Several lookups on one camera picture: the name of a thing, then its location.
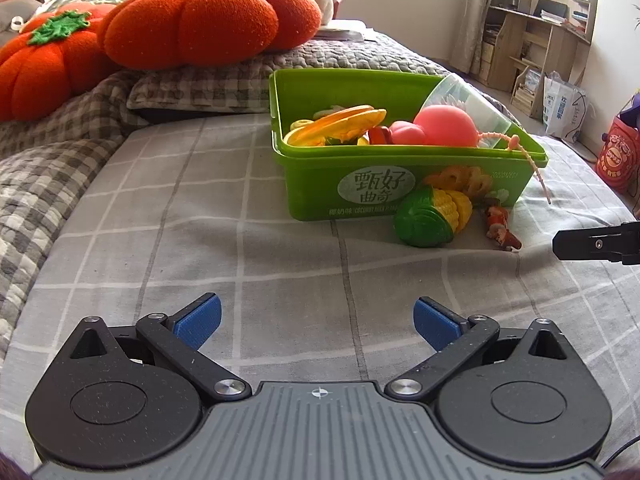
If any orange pumpkin cushion right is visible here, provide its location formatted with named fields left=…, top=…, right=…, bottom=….
left=98, top=0, right=322, bottom=70

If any pink toy pig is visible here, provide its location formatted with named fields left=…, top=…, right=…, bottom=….
left=366, top=105, right=551, bottom=203

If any red lantern bag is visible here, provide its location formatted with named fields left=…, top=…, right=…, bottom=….
left=596, top=116, right=639, bottom=192

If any orange pumpkin cushion left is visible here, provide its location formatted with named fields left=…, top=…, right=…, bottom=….
left=0, top=1, right=118, bottom=122

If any white paper bag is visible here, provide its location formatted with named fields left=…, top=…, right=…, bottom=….
left=542, top=70, right=588, bottom=144

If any toy corn cob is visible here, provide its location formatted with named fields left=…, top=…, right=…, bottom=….
left=394, top=185, right=473, bottom=248

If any green plastic storage bin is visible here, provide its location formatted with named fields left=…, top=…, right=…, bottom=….
left=269, top=68, right=548, bottom=221

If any grey grid bed sheet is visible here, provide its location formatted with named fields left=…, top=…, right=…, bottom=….
left=1, top=116, right=639, bottom=469

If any orange pumpkin cushion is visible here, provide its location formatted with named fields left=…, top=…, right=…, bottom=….
left=0, top=1, right=118, bottom=122
left=98, top=0, right=322, bottom=70

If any wooden desk shelf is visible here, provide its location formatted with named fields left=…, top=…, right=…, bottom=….
left=475, top=0, right=598, bottom=119

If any small red figurine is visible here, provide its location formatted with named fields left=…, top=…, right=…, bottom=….
left=485, top=206, right=522, bottom=252

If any beige curtain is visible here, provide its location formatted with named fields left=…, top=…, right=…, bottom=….
left=449, top=0, right=491, bottom=74

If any grey checked pillow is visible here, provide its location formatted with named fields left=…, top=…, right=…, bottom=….
left=127, top=32, right=449, bottom=115

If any clear cotton swab jar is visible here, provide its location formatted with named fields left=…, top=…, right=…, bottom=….
left=418, top=74, right=511, bottom=148

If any orange plastic pumpkin bowl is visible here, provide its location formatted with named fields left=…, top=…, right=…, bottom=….
left=283, top=105, right=387, bottom=148

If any grey checked quilt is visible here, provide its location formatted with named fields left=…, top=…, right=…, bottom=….
left=1, top=70, right=146, bottom=354

